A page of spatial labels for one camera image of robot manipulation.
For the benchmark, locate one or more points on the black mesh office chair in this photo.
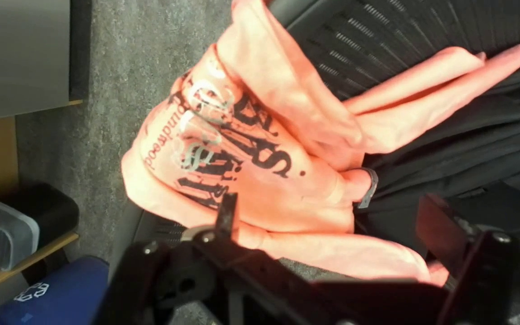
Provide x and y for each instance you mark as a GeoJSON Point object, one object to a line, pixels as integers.
{"type": "Point", "coordinates": [472, 159]}

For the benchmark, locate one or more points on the salmon pink printed sweatshirt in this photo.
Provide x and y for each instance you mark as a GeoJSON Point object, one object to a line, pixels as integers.
{"type": "Point", "coordinates": [255, 117]}

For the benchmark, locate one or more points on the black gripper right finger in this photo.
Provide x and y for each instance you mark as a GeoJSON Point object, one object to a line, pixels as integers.
{"type": "Point", "coordinates": [483, 263]}

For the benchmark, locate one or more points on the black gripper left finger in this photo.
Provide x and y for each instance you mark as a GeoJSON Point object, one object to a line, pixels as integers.
{"type": "Point", "coordinates": [234, 283]}

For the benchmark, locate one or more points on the blue fabric bag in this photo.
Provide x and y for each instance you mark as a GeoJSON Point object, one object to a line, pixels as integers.
{"type": "Point", "coordinates": [67, 296]}

